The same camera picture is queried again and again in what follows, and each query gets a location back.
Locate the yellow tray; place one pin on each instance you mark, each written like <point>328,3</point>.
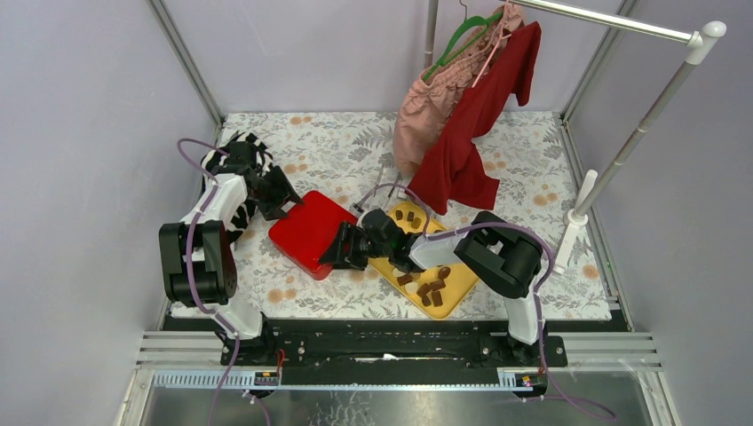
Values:
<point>437,291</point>

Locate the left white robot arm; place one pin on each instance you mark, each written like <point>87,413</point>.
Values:
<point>199,272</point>

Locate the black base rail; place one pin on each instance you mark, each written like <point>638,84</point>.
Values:
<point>358,352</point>

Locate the red hanging garment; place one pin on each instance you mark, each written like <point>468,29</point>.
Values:
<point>453,169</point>

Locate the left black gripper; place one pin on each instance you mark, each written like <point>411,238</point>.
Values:
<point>283,193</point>

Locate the metal clothes rack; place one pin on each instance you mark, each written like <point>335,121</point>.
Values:
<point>676,213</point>

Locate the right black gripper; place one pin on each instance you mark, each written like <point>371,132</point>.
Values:
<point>335,255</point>

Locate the red box lid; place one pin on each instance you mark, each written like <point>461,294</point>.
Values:
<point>308,230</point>

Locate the pink hanging garment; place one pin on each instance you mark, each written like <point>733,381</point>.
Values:
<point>433,96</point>

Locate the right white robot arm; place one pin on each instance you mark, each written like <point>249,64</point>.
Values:
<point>506,257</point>

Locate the zebra striped cloth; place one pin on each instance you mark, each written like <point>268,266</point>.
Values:
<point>237,178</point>

